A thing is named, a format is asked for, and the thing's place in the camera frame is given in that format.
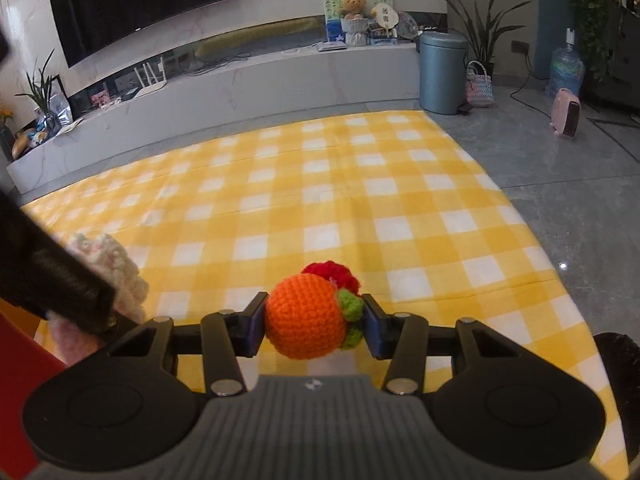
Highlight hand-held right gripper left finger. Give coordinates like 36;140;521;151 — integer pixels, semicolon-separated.
107;291;269;397

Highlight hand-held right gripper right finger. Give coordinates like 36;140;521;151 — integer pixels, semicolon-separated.
361;293;554;397

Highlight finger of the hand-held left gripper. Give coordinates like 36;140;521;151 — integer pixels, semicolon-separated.
30;237;120;336

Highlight crochet orange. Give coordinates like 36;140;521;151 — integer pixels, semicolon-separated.
264;274;366;360

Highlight pink white crochet toy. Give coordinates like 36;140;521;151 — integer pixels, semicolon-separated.
47;232;150;366

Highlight red crochet ball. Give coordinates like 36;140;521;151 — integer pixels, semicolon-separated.
300;261;361;296

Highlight dried flowers in dark vase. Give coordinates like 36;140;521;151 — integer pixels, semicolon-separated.
0;105;13;161

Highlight red box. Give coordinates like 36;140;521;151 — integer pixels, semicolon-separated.
0;302;68;480

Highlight green plant in glass vase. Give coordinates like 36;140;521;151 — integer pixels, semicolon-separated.
15;49;63;133

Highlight yellow checked blanket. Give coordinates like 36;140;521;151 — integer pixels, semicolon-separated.
20;110;628;480

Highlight white router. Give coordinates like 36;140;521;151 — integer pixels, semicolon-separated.
134;57;168;98

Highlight white marble TV console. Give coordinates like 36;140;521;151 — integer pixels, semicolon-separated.
6;42;421;196

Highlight pastel woven basket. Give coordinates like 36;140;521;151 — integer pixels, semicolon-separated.
465;60;496;108

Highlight dark round object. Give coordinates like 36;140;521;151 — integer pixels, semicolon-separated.
592;332;640;480

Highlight blue-grey trash can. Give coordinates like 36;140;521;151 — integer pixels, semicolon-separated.
419;31;470;115

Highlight olive long cushion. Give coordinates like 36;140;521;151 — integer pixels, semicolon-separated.
194;16;326;60

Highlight pink space heater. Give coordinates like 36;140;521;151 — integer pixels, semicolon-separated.
549;88;582;138

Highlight grey patterned hand fan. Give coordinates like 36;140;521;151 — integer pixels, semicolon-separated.
397;11;420;43

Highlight long-leaf potted plant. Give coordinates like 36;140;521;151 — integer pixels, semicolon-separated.
434;0;531;68

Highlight white round hand fan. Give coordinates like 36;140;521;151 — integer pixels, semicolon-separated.
371;2;401;38

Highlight blue water jug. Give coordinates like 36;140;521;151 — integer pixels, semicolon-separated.
549;30;586;98

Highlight green picture board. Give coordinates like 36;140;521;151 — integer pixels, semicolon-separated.
324;0;396;43

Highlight teddy bear bouquet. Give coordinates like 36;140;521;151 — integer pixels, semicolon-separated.
340;0;372;47

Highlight dark cabinet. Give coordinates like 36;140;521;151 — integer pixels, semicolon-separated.
585;0;640;111

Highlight black cables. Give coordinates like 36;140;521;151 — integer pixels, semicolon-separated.
192;52;251;73

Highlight black wall television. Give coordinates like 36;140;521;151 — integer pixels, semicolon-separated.
46;0;238;68

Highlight black floor cable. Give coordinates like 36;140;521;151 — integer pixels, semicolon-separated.
510;52;556;111

